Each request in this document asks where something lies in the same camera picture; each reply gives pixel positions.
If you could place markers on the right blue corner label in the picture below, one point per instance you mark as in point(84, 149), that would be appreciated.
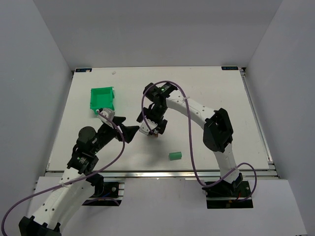
point(227, 68)

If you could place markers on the aluminium table frame rail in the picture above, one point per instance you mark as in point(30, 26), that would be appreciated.
point(271, 163)

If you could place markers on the blue corner label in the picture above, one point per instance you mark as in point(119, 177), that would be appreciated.
point(227, 68)
point(83, 70)

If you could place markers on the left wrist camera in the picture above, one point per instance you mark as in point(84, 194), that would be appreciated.
point(105, 114)

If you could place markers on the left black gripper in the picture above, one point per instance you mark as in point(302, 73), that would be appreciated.
point(118, 128)

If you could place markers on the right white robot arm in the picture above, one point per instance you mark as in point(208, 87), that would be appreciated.
point(216, 124)

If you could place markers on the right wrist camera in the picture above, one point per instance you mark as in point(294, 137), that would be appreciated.
point(147, 126)

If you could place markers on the green plastic bin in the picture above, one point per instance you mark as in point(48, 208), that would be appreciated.
point(102, 98)

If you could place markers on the left blue corner label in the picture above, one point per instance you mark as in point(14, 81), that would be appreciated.
point(83, 70)

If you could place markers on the green cylinder block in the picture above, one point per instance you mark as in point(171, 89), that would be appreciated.
point(175, 156)

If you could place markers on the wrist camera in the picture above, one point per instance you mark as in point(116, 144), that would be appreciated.
point(147, 126)
point(105, 114)

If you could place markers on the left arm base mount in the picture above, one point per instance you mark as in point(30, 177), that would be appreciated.
point(107, 194)

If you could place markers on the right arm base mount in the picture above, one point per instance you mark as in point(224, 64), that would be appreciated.
point(219, 197)

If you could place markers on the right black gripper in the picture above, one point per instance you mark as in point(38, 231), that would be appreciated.
point(158, 125)

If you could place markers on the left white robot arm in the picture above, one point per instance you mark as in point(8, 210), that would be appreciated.
point(79, 181)

